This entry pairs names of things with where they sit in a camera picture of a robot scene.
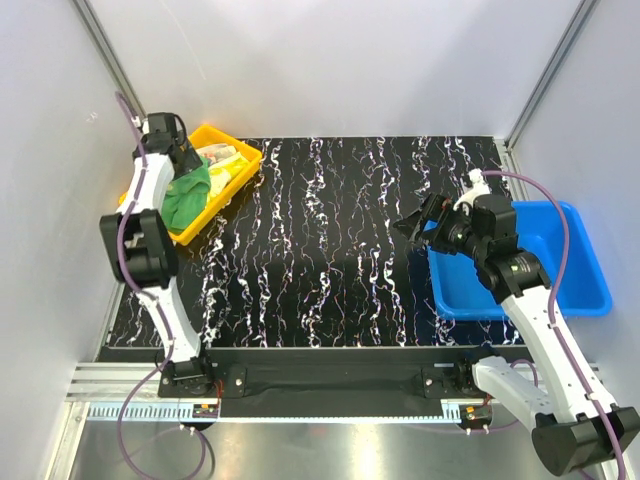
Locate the yellow plastic tray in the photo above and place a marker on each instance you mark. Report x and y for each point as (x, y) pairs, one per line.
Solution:
(139, 212)

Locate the yellow patterned towel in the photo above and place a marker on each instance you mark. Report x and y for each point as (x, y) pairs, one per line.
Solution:
(223, 172)

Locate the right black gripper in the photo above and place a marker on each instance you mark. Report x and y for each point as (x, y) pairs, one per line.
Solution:
(435, 210)

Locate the green microfibre towel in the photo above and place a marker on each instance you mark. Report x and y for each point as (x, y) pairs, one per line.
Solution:
(186, 198)

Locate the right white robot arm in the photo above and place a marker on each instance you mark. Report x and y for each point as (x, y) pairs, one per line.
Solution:
(574, 421)

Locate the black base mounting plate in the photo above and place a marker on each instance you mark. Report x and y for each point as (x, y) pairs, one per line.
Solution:
(328, 384)

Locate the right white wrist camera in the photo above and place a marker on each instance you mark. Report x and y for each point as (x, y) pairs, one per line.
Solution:
(479, 187)

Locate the white red printed towel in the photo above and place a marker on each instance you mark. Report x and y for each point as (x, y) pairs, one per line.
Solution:
(217, 152)

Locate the blue plastic bin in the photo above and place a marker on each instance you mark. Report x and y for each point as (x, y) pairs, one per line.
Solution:
(583, 292)

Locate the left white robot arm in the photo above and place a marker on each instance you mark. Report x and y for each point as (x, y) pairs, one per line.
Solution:
(143, 256)

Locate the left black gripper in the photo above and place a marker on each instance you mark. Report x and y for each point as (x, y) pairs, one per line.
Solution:
(190, 160)

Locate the aluminium frame rail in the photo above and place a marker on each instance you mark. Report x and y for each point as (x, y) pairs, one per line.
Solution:
(130, 392)

